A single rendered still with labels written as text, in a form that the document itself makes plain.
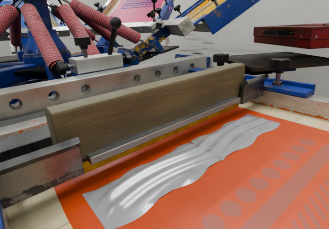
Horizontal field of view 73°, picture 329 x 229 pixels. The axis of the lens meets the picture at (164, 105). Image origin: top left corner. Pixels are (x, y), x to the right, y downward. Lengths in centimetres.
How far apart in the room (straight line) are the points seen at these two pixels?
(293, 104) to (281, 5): 197
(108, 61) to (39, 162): 38
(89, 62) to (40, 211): 37
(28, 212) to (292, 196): 30
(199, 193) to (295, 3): 224
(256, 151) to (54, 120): 28
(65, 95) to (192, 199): 35
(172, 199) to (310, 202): 15
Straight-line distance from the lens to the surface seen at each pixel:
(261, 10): 255
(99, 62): 59
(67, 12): 95
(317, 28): 116
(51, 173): 29
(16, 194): 29
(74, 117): 28
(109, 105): 29
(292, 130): 46
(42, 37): 82
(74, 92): 53
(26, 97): 51
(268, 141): 41
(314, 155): 40
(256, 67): 106
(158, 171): 31
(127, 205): 27
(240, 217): 27
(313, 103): 53
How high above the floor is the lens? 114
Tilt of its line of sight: 20 degrees down
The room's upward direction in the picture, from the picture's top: 3 degrees counter-clockwise
